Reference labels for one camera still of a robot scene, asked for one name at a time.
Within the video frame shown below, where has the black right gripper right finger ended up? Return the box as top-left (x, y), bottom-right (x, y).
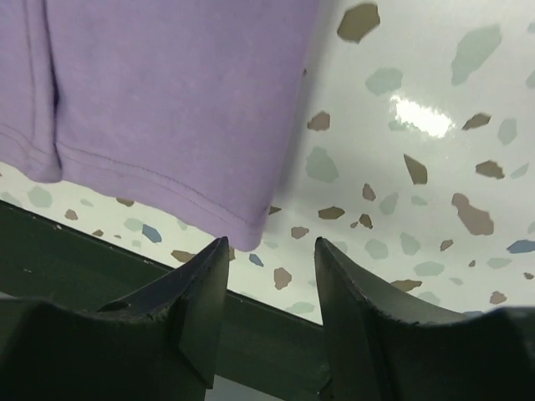
top-left (314, 238), bottom-right (534, 400)

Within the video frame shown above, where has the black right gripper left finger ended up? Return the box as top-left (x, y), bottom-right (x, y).
top-left (1, 237), bottom-right (229, 400)

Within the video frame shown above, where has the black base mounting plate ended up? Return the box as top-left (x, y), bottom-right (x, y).
top-left (1, 202), bottom-right (334, 400)

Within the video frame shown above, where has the purple t shirt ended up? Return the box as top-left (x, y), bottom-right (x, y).
top-left (1, 1), bottom-right (320, 251)

